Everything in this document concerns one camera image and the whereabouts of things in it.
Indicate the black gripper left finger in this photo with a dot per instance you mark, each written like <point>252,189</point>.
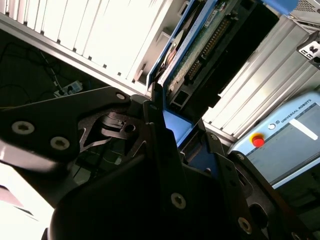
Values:
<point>37,120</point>

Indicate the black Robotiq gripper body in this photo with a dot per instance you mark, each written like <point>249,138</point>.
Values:
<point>112,212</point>

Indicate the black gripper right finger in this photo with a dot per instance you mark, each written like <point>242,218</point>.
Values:
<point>226,175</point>

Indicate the hard disk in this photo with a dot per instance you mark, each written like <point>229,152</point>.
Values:
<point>200,62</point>

